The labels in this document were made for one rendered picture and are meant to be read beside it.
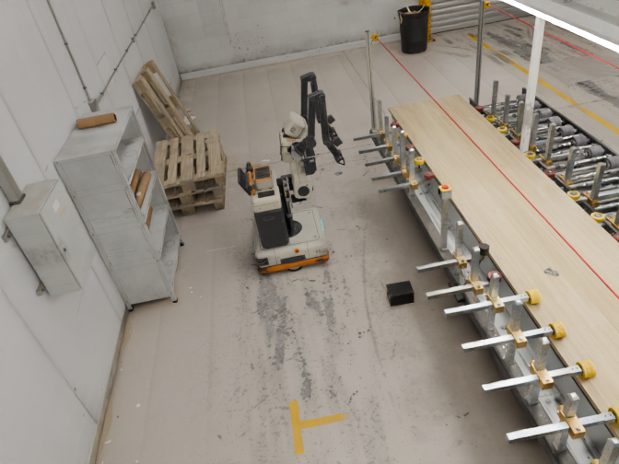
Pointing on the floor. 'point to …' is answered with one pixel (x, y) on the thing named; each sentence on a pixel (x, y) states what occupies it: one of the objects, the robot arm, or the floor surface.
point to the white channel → (539, 63)
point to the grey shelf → (122, 222)
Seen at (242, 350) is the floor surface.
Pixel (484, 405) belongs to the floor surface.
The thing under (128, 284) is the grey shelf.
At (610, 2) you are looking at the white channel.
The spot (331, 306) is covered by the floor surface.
